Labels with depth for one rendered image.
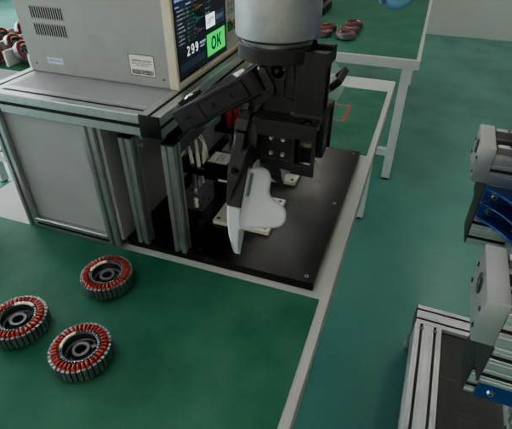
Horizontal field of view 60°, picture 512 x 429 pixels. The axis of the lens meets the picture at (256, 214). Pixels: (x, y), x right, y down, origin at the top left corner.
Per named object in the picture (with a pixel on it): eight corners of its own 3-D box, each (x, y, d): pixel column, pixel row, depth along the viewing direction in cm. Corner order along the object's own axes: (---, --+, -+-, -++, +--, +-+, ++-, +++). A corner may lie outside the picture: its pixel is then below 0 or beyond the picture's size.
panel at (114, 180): (229, 128, 158) (225, 42, 140) (125, 239, 108) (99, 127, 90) (226, 128, 158) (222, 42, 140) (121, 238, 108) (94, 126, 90)
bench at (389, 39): (414, 83, 412) (433, -5, 368) (393, 184, 272) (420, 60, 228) (300, 71, 442) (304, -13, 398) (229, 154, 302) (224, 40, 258)
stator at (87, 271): (145, 281, 99) (142, 268, 97) (102, 310, 92) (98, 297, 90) (115, 259, 105) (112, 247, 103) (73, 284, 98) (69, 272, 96)
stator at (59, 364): (127, 345, 85) (123, 333, 83) (86, 393, 77) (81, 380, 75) (82, 325, 89) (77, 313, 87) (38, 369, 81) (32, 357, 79)
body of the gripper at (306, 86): (310, 185, 42) (321, 57, 35) (229, 168, 45) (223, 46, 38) (330, 150, 48) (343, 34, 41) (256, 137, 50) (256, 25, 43)
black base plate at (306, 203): (359, 157, 146) (361, 151, 144) (312, 291, 97) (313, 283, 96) (228, 135, 158) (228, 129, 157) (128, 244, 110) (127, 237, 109)
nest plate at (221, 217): (285, 203, 121) (286, 199, 120) (268, 236, 109) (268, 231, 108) (235, 192, 125) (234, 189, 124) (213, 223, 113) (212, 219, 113)
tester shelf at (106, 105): (271, 46, 137) (271, 30, 134) (161, 140, 85) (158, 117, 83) (147, 33, 149) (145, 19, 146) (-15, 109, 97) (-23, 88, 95)
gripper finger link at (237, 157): (235, 208, 42) (253, 115, 41) (219, 204, 42) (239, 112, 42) (250, 208, 46) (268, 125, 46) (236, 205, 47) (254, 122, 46)
